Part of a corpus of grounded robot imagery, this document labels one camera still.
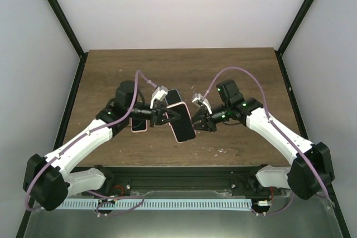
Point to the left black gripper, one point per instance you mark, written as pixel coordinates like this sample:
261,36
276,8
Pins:
159,108

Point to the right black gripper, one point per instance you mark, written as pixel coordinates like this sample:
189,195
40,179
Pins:
207,124

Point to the phone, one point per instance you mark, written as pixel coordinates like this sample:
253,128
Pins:
173,97
138,125
182,129

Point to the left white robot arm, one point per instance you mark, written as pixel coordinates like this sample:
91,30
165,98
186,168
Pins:
50,179

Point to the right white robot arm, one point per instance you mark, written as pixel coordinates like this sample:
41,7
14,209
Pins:
310,165

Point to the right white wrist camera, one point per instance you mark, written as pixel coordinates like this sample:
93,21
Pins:
199,101

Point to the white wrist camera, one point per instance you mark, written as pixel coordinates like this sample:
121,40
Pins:
199,101
159,94

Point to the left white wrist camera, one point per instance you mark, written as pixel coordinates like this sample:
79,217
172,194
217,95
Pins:
159,94

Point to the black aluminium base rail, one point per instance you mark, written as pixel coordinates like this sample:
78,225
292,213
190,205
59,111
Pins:
236,180

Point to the light blue slotted cable duct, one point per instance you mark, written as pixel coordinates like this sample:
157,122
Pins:
158,204

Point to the left black table edge rail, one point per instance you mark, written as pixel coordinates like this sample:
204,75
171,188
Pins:
70,102

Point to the right black frame post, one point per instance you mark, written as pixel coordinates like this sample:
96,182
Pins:
300,15

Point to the black frame post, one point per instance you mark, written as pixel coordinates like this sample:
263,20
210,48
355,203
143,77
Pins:
300,15
60,15

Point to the left black frame post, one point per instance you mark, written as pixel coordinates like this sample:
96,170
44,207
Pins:
60,15

